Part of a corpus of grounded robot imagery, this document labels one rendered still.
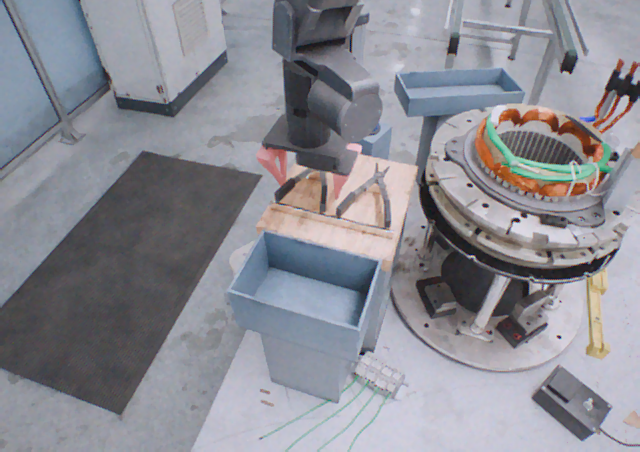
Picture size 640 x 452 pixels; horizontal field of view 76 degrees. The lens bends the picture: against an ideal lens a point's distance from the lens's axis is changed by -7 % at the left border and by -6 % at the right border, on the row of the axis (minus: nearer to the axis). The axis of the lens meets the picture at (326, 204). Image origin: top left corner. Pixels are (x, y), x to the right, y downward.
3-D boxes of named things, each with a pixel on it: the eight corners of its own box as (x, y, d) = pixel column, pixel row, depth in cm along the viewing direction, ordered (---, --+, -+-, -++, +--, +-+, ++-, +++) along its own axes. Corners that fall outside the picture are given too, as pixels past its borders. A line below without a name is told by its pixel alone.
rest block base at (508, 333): (495, 327, 77) (498, 322, 76) (526, 309, 80) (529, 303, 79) (514, 349, 74) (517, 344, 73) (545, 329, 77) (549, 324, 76)
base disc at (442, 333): (597, 391, 69) (599, 389, 69) (372, 345, 76) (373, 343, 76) (568, 227, 96) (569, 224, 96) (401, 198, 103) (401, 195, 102)
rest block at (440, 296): (443, 285, 82) (446, 278, 81) (455, 308, 79) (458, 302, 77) (423, 289, 82) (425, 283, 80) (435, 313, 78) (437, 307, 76)
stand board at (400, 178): (389, 272, 57) (391, 261, 55) (257, 237, 61) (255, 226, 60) (416, 177, 71) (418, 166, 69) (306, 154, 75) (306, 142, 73)
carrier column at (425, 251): (429, 264, 88) (449, 189, 73) (417, 262, 88) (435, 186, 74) (430, 255, 90) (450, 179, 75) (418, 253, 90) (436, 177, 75)
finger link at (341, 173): (345, 217, 59) (349, 165, 52) (296, 205, 61) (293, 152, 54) (359, 184, 64) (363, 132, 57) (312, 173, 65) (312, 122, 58)
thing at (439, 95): (474, 165, 114) (503, 67, 93) (490, 193, 106) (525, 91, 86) (383, 173, 111) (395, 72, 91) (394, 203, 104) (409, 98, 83)
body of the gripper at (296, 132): (339, 169, 54) (341, 120, 48) (263, 152, 56) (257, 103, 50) (353, 139, 58) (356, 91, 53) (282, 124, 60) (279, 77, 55)
